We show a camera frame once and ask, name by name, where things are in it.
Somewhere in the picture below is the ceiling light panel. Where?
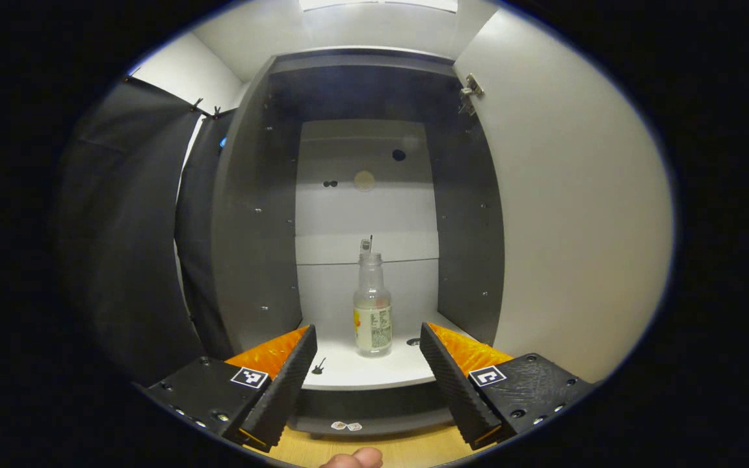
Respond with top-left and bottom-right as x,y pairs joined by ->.
300,0 -> 458,14

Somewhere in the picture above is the beige cabinet door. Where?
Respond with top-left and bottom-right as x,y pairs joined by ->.
453,6 -> 674,384

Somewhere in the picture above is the dark grey cabinet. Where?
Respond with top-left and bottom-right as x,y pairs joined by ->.
211,47 -> 505,437

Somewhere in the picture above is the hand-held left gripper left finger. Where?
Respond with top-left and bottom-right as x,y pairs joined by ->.
142,324 -> 319,454

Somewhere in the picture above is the metal door hinge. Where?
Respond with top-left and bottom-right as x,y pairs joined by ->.
458,73 -> 484,116

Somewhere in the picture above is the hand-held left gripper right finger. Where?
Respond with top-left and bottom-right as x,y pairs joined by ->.
419,322 -> 598,451

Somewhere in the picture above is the black backdrop cloth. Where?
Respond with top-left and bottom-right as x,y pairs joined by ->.
56,75 -> 235,387

